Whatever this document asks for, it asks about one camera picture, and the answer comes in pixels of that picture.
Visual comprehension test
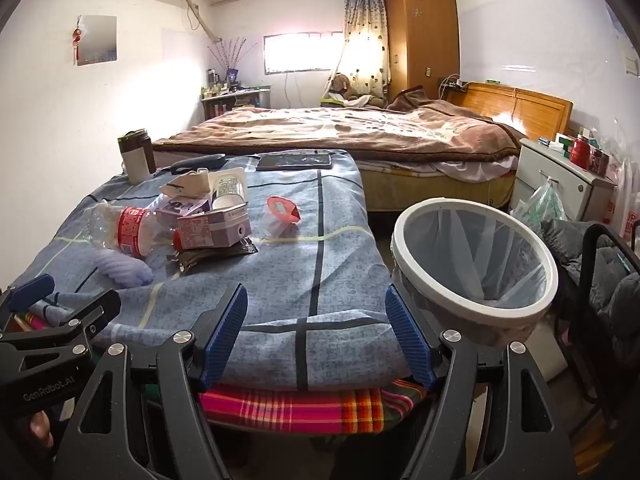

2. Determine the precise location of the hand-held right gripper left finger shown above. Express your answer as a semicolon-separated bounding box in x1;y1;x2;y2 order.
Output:
55;282;249;480

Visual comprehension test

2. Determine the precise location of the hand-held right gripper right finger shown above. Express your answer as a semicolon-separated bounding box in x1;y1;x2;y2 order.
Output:
385;284;573;480

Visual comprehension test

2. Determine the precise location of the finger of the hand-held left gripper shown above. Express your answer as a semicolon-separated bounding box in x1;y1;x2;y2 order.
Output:
0;274;56;333
0;289;122;346

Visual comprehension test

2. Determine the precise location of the white trash bin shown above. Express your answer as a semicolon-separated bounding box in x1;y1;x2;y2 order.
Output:
390;199;559;351

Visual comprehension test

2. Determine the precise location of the dark brown coffee sachet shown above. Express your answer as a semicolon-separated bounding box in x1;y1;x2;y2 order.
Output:
167;237;259;273

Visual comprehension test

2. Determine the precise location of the clear plastic bottle red label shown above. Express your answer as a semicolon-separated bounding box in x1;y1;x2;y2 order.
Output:
80;200;181;261

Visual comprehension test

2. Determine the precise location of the purple drink carton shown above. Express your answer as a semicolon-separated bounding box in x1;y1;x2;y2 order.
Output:
150;194;212;221
172;207;253;251

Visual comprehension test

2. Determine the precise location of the red lid jelly cup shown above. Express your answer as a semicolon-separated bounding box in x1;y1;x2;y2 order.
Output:
260;196;302;238

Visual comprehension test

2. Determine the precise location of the white plastic cup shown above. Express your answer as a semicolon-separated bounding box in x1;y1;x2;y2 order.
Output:
210;167;249;211

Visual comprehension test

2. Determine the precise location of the beige paper bag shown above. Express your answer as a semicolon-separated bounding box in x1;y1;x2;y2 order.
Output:
160;169;216;198

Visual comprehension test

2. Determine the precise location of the person's left hand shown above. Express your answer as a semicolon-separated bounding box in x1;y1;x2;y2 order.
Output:
29;409;54;449

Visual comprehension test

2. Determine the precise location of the red plaid blanket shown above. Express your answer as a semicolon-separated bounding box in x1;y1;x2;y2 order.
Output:
197;377;431;436

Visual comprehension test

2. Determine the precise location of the clear bin liner bag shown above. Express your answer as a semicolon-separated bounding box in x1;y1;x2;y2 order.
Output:
400;205;548;311

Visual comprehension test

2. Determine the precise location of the wooden bed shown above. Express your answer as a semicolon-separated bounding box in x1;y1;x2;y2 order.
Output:
152;82;574;211

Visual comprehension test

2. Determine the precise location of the beige brown thermos mug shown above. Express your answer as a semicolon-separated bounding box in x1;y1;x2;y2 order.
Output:
117;130;157;185

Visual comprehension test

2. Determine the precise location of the black glasses case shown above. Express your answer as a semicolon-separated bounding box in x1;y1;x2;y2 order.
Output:
155;154;227;177

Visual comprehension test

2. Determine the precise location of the white bed sheet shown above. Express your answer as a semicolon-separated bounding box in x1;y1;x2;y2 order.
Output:
435;155;518;183

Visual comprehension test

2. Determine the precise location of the black smartphone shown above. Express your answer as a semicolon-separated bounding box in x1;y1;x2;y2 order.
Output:
256;152;333;171

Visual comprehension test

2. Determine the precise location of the green print plastic bag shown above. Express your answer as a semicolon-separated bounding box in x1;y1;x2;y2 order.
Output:
510;177;568;228

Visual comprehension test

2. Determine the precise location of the brown blanket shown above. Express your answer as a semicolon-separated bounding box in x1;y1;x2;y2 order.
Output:
152;85;521;166

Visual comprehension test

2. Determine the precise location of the white nightstand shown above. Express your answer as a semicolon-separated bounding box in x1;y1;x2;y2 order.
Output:
510;137;618;221

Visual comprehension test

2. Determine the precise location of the cluttered desk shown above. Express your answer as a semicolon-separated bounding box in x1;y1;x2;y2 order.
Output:
200;85;273;120

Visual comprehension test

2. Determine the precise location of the white red plastic bag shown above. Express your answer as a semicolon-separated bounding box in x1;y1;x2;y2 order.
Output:
602;160;640;251

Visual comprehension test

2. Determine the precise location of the brown teddy bear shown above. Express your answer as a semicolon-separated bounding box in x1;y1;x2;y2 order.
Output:
327;74;383;107

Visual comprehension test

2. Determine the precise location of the vase with bare branches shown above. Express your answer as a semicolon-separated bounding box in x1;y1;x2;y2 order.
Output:
207;37;258;86

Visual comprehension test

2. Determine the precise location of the window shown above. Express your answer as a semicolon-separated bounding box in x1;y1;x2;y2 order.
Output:
263;32;346;73

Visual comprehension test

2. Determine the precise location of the patterned curtain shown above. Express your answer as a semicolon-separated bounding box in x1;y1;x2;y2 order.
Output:
332;0;391;98

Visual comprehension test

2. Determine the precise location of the wooden wardrobe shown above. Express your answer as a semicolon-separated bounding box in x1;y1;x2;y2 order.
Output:
385;0;461;98

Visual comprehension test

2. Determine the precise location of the air conditioner pipe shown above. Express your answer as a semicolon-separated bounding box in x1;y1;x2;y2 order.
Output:
185;0;223;43

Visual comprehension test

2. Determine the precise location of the black chair frame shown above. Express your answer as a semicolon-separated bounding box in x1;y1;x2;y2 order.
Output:
567;222;640;431

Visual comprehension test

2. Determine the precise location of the wall mirror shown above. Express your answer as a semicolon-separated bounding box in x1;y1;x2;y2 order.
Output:
76;15;118;66

